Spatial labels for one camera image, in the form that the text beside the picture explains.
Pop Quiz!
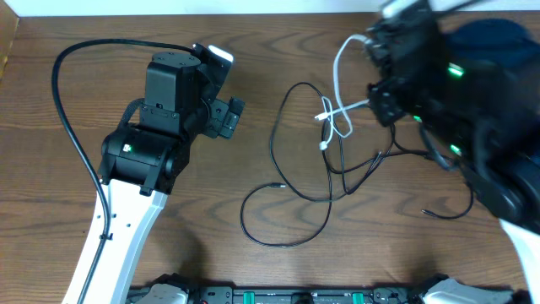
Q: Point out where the black USB cable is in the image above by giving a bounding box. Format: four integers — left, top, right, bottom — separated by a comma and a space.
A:
240, 81, 475, 248

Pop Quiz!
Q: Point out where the white USB cable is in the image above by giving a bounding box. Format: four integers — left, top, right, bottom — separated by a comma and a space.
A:
314, 34, 375, 151

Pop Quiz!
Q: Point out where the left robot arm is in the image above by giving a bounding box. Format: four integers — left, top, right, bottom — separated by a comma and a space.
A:
63, 46, 245, 303

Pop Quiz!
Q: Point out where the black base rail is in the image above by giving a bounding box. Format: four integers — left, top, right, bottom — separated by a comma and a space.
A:
126, 274, 518, 304

